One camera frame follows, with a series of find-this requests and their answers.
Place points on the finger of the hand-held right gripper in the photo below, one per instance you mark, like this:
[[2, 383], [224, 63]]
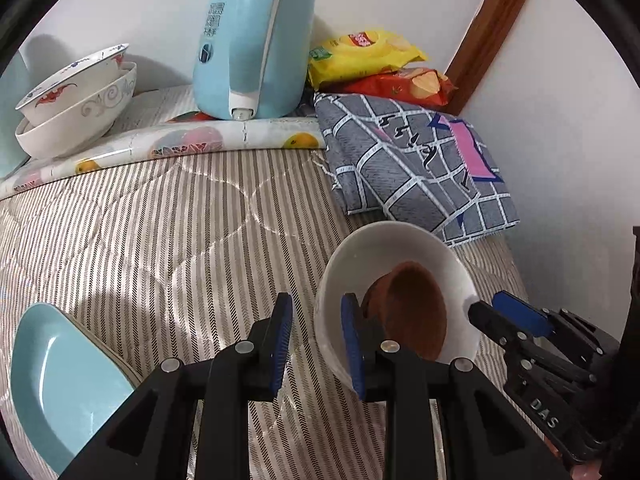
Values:
[[522, 317], [492, 322]]

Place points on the white ceramic bowl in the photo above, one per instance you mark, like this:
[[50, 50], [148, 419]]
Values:
[[400, 245]]

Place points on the rolled floral oilcloth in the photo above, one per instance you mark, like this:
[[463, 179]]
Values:
[[175, 142]]

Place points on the blue electric kettle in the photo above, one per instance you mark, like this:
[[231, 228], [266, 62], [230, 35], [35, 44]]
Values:
[[250, 50]]

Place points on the small brown bowl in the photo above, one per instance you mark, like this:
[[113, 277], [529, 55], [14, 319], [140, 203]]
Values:
[[375, 295], [415, 310]]

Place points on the striped quilted table cover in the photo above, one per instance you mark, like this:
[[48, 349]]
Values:
[[175, 240]]

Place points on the white bowl with grey swirls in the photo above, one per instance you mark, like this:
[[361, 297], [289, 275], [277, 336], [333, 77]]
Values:
[[85, 120]]

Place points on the brown wooden door frame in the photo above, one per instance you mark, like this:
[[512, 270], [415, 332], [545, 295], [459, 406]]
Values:
[[495, 35]]

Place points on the yellow chips bag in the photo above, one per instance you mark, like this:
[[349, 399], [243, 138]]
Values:
[[360, 57]]

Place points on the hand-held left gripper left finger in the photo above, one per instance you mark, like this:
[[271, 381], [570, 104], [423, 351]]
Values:
[[280, 345]]

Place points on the red chips bag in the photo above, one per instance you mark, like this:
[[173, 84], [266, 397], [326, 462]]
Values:
[[400, 85]]

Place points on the blue plastic plate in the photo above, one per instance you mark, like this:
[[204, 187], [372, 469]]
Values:
[[55, 375]]

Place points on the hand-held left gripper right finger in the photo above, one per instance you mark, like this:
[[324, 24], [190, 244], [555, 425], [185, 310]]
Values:
[[352, 350]]

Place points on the red and blue patterned bowl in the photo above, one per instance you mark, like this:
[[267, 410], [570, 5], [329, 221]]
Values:
[[65, 85]]

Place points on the blue thermos jug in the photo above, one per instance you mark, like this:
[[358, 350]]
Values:
[[10, 120]]

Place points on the grey checked folded cloth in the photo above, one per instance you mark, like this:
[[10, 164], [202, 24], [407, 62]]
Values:
[[400, 160]]

